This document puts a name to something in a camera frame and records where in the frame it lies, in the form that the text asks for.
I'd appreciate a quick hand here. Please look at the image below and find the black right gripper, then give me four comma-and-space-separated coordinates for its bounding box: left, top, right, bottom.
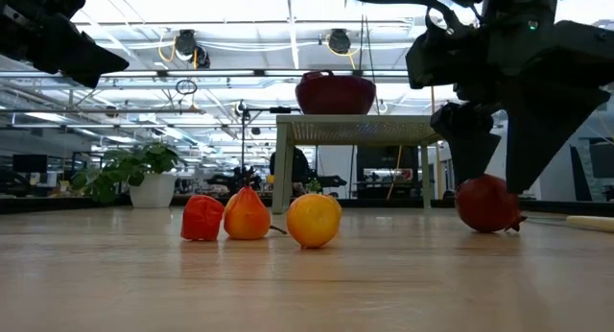
405, 12, 614, 194

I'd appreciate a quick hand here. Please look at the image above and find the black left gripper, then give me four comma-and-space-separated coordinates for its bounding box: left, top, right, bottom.
0, 0, 130, 88

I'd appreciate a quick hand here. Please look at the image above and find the dark red pomegranate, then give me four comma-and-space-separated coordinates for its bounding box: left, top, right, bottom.
454, 173, 528, 234

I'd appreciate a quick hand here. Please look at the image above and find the knife with cream handle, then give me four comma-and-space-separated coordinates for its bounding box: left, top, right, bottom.
565, 214, 614, 234

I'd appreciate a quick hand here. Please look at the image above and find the purple plastic colander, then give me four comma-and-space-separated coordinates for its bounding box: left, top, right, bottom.
294, 69, 378, 116

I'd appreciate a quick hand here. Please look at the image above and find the small red fruit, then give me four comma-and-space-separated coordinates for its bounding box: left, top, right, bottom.
179, 194, 225, 242

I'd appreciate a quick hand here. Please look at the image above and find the round yellow-orange fruit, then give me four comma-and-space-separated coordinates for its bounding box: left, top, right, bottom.
286, 192, 343, 249

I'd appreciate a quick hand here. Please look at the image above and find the orange pear-shaped fruit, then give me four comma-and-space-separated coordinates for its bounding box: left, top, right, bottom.
223, 185, 288, 241

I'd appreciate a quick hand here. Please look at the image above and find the black monitor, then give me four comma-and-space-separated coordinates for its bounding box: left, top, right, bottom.
12, 153, 49, 175

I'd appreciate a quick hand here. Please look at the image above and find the black cabinet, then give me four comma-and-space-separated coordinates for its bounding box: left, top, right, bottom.
355, 145, 421, 199

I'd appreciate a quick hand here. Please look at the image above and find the green plant in white pot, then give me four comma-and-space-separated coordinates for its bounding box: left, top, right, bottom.
70, 140, 181, 209

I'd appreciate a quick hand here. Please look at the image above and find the green perforated metal shelf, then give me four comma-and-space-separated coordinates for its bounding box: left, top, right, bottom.
271, 113, 447, 216

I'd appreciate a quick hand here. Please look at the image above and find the person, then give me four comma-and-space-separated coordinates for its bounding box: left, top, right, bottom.
268, 147, 313, 199

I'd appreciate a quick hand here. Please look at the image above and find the black ceiling cable reel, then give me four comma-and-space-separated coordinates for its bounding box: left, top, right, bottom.
172, 28, 212, 70
326, 28, 354, 56

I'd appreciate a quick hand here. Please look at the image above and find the yellow hanging cable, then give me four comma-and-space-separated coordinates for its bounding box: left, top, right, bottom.
386, 84, 440, 202

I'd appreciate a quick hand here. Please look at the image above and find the black aluminium rig frame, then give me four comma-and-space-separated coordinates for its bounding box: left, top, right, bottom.
0, 193, 614, 216

